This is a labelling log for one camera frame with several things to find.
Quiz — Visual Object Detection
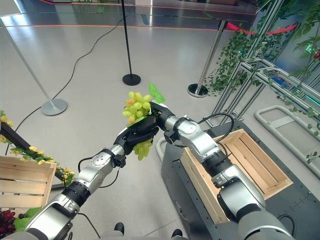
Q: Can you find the green grape bunch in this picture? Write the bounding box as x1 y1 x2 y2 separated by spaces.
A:
121 91 154 161

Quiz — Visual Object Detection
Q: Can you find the black bar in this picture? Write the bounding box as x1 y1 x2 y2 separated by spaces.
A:
0 121 66 181

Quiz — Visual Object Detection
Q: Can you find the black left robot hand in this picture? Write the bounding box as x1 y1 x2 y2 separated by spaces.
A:
113 126 160 156

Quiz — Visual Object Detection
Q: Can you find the green plastic grape leaf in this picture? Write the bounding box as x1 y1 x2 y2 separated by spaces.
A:
147 82 167 104

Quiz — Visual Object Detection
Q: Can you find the empty wooden slat crate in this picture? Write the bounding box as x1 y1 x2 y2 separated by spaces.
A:
180 128 294 225

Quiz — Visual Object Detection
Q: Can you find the chrome stanchion pole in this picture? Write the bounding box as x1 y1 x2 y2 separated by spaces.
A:
187 19 228 98

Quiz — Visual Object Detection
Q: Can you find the dark grey wheeled cart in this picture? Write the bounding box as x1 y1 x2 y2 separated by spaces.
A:
156 121 320 240

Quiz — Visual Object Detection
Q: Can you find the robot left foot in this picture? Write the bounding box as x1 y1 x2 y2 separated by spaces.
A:
113 221 125 237

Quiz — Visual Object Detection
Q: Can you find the black stanchion pole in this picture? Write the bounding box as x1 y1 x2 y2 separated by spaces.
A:
120 0 142 86

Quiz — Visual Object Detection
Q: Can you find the green ivy vine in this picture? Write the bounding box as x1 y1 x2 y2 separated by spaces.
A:
203 23 266 97

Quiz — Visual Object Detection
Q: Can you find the wooden crate with fruits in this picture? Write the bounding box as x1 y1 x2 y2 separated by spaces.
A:
0 154 57 210

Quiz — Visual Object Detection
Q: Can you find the thin ivy vine on frame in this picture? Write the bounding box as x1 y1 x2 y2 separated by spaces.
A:
268 77 320 166

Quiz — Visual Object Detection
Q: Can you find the grey tubular cart handle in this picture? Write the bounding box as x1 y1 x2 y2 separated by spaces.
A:
254 104 320 148

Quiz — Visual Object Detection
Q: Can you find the green fruit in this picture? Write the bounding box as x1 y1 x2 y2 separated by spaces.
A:
13 206 43 233

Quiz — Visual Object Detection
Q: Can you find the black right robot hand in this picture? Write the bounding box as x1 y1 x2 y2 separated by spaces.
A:
129 101 176 134

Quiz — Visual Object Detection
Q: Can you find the black floor cable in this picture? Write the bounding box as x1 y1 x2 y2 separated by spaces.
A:
4 14 128 156

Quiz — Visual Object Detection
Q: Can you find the green hanging foliage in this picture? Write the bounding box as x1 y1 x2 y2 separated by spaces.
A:
257 0 320 78

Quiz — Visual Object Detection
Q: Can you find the yellow flower garland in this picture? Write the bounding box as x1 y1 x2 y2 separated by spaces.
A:
0 109 76 188

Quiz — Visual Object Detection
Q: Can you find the purple grape bunch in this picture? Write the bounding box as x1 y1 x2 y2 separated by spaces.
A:
0 209 16 237

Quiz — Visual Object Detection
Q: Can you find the red barrier rope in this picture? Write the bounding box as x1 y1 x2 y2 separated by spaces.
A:
226 21 300 35

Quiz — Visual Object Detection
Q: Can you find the matte silver stanchion pole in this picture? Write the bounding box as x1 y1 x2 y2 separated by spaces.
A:
0 18 68 117

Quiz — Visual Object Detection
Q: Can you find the aluminium profile frame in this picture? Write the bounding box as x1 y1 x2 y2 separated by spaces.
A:
212 0 320 121

